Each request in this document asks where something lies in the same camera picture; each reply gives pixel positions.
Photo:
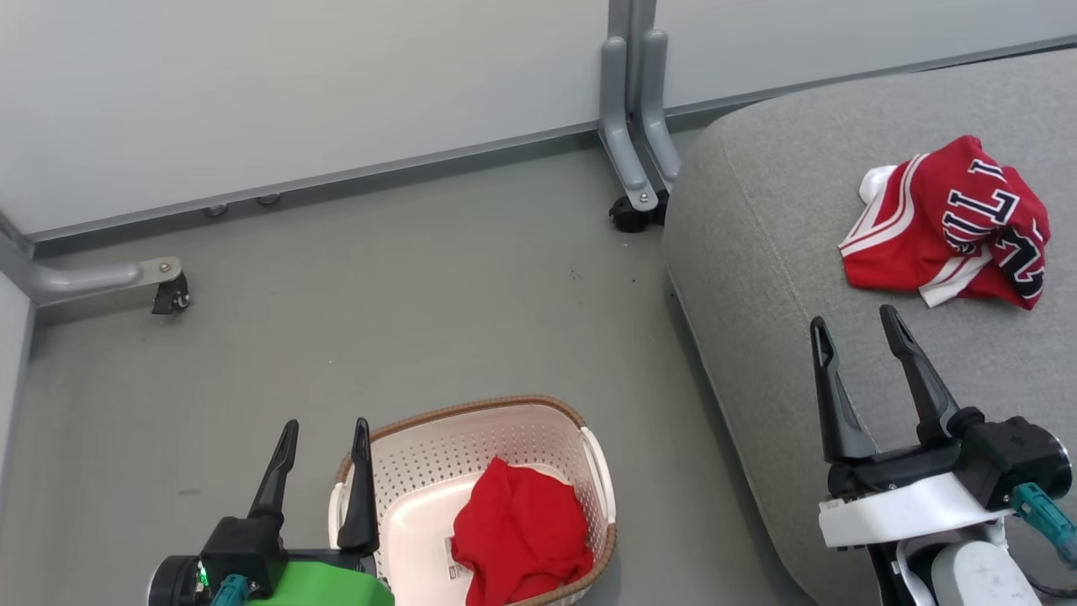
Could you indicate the grey curved partition foot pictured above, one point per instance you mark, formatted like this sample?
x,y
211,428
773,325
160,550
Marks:
x,y
659,126
621,143

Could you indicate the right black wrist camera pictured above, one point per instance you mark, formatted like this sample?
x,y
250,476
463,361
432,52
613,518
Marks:
x,y
1018,454

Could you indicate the grey partition post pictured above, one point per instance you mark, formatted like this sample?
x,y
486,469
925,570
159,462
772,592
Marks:
x,y
631,17

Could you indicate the long grey partition foot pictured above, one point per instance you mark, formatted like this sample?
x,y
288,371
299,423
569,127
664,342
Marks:
x,y
92,276

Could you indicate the white perforated laundry basket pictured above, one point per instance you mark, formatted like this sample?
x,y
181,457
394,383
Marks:
x,y
437,454

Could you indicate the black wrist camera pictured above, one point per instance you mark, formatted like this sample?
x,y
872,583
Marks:
x,y
1018,454
240,543

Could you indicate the grey fabric sofa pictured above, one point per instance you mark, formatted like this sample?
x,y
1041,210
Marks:
x,y
782,210

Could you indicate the large black caster wheel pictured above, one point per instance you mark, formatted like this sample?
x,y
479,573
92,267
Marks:
x,y
629,215

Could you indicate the red jersey with white stripes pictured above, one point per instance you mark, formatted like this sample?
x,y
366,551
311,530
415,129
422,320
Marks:
x,y
934,227

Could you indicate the plain red garment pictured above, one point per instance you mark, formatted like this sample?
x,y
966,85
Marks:
x,y
522,530

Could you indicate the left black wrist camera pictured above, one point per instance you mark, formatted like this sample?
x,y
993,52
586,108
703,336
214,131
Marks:
x,y
240,543

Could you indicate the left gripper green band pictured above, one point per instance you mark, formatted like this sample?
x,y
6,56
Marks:
x,y
328,585

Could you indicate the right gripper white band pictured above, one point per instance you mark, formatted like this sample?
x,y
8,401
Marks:
x,y
900,509

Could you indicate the small black caster wheel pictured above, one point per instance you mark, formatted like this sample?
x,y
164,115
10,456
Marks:
x,y
172,296

